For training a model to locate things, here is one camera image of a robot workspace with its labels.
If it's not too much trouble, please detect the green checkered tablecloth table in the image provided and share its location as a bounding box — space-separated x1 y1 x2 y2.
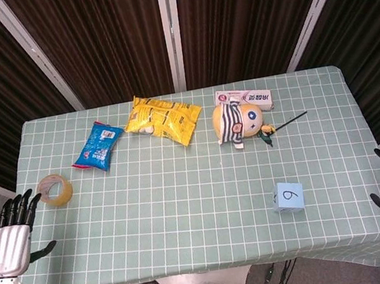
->
0 57 380 284

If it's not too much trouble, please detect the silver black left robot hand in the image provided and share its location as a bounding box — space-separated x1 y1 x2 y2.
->
0 185 62 280

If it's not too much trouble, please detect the light blue number cube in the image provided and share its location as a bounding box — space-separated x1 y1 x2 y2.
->
268 178 307 215

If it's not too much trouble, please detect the yellow snack bag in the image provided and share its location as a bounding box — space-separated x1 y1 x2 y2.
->
119 84 209 157

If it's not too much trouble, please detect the clear packing tape roll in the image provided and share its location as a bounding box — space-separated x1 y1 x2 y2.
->
34 171 76 211

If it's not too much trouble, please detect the white toothpaste box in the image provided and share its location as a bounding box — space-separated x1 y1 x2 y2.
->
213 81 276 120

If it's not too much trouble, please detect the yellow plush toy striped shirt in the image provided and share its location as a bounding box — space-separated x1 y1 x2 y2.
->
209 93 279 153

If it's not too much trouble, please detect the blue snack bag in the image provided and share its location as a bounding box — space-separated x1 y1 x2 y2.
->
65 116 131 178

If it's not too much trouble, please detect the black stick with green ornament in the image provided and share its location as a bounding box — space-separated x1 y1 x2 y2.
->
255 110 313 149

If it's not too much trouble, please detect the white partition post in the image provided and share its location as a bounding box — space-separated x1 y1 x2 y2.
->
0 0 86 124
156 0 194 94
274 0 371 74

